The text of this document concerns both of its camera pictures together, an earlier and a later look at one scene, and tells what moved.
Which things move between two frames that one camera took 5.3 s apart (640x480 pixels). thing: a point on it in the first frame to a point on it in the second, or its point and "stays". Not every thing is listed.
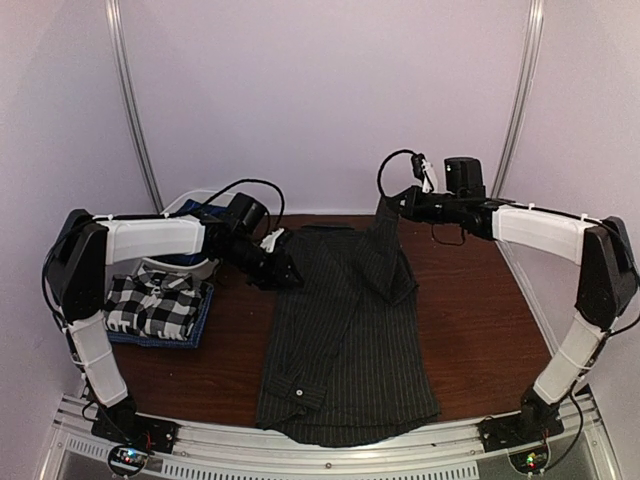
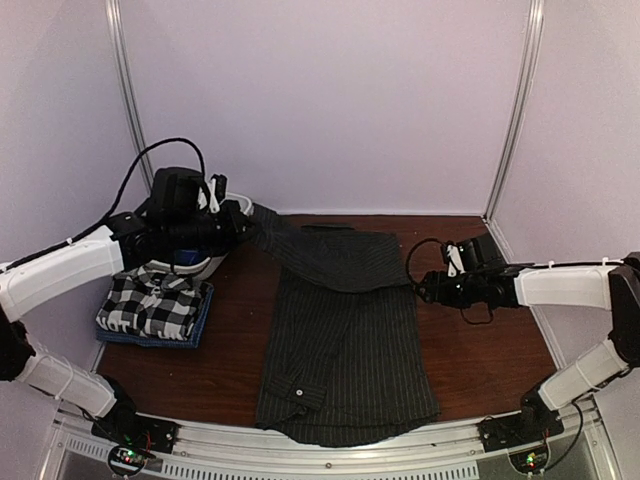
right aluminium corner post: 536,12 stays
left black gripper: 275,273 to 234,231
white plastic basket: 201,271 stays
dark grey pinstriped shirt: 346,367 stays
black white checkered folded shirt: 152,303 stays
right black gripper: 413,206 to 435,291
